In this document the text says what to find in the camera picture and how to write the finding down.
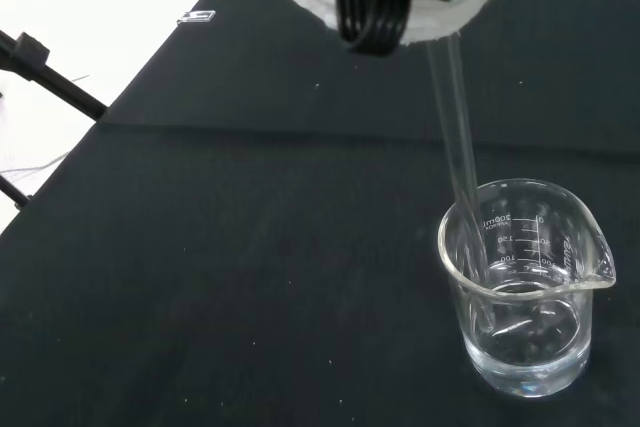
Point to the black bench cloth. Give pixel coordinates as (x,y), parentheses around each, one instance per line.
(250,247)

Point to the clear plastic cloth clip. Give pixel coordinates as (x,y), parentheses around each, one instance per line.
(196,16)

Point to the black tripod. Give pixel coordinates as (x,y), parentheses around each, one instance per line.
(60,84)

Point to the clear glass beaker with water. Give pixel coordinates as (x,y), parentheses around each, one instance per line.
(525,347)

